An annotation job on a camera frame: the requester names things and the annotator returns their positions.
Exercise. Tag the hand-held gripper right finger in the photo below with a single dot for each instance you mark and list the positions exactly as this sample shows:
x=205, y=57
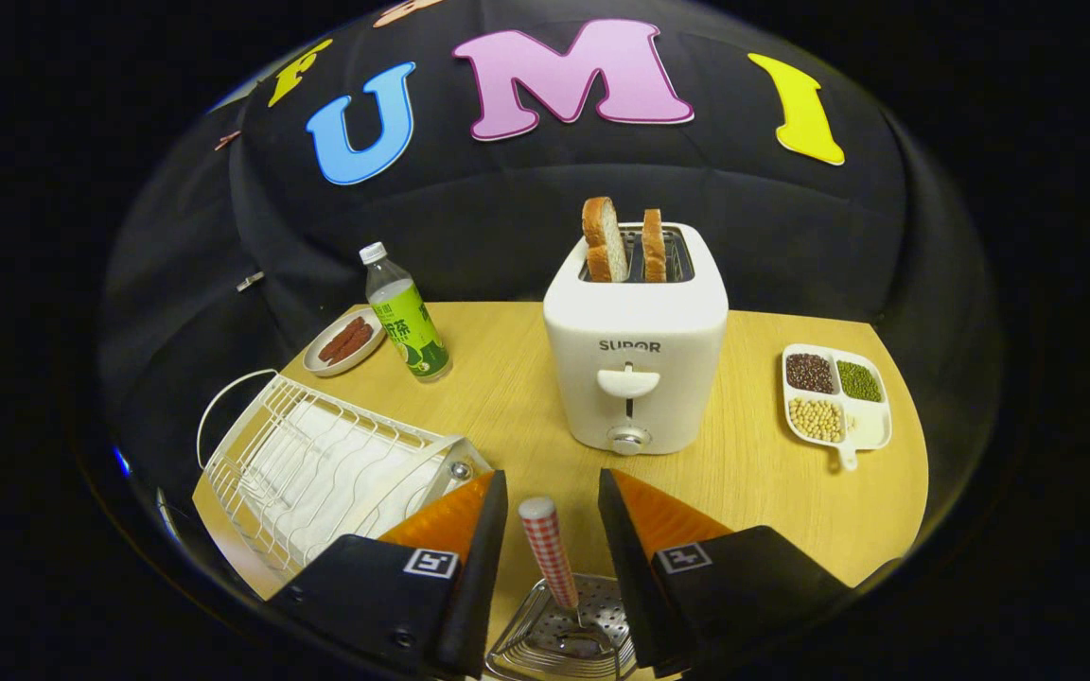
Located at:
x=625, y=567

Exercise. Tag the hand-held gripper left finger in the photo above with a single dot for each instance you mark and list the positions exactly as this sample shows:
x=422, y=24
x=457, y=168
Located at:
x=479, y=567

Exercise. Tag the white divided dish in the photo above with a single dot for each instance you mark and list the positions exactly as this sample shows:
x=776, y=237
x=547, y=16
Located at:
x=871, y=421

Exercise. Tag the white drain tray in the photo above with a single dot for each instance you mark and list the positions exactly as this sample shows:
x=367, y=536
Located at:
x=318, y=473

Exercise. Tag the pile of soybeans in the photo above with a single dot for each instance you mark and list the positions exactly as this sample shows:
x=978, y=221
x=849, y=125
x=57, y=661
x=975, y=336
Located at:
x=817, y=419

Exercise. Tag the green label drink bottle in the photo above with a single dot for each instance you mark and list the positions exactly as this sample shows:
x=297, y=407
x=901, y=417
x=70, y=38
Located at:
x=408, y=331

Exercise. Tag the red-brown sausage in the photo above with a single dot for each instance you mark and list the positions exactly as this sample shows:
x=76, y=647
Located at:
x=343, y=336
x=356, y=347

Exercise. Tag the white toaster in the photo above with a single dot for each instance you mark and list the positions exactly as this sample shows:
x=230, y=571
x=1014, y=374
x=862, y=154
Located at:
x=635, y=312

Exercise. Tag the small beige saucer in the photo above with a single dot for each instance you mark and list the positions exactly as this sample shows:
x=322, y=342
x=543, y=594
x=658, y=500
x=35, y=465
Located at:
x=318, y=359

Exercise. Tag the pile of dark red beans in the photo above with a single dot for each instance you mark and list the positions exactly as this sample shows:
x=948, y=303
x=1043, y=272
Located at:
x=810, y=373

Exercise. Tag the pile of green beans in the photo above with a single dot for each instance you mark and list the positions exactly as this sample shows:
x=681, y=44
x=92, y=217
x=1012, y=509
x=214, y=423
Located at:
x=858, y=380

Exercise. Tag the white clip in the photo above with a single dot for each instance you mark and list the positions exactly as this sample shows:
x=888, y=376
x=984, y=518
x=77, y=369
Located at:
x=249, y=281

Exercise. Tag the red clip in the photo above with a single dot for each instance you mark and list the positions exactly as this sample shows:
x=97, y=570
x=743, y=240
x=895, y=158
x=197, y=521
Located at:
x=226, y=140

